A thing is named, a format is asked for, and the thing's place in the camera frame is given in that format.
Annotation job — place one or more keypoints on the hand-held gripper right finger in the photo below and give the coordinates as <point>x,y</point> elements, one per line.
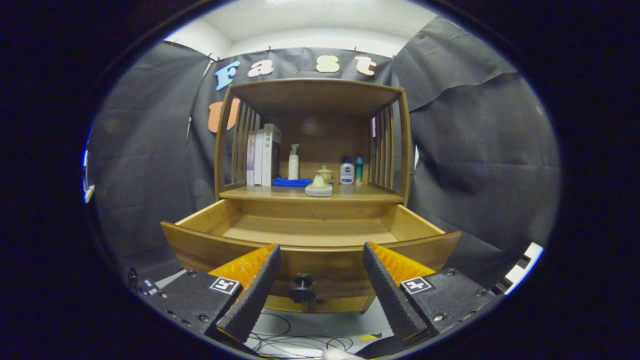
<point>390,295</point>

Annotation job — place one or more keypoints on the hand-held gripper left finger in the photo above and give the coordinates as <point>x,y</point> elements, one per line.
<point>257,295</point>

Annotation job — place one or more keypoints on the black round drawer knob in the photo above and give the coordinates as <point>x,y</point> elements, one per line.
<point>302,287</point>

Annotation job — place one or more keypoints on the wooden drawer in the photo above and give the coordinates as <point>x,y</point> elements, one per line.
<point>310,232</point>

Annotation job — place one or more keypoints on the pale green scrubbing brush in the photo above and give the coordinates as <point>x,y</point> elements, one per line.
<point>318,186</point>

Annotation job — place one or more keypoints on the wooden countertop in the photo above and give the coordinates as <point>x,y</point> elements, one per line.
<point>360,194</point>

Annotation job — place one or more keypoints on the wooden cabinet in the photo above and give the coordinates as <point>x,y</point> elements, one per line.
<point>325,135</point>

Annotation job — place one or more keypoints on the yellow tape piece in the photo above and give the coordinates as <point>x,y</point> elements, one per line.
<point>369,337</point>

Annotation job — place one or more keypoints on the blue folded cloth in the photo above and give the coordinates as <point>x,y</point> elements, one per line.
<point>290,182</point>

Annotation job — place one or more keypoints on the teal slim bottle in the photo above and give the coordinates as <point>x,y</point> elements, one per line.
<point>359,169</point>

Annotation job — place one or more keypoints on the white bottle with blue cap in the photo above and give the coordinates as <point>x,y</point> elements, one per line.
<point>346,172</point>

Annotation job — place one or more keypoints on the white pump bottle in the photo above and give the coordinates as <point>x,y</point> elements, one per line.
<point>293,167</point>

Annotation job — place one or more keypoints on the beige lidded tea cup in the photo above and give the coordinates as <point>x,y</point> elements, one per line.
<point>326,173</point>

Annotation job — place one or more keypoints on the plain white book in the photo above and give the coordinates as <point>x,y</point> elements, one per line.
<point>258,157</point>

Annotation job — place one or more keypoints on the purple spine book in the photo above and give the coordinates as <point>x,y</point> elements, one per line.
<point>250,157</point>

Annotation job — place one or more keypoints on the white and black book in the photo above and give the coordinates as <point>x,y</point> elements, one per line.
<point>270,152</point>

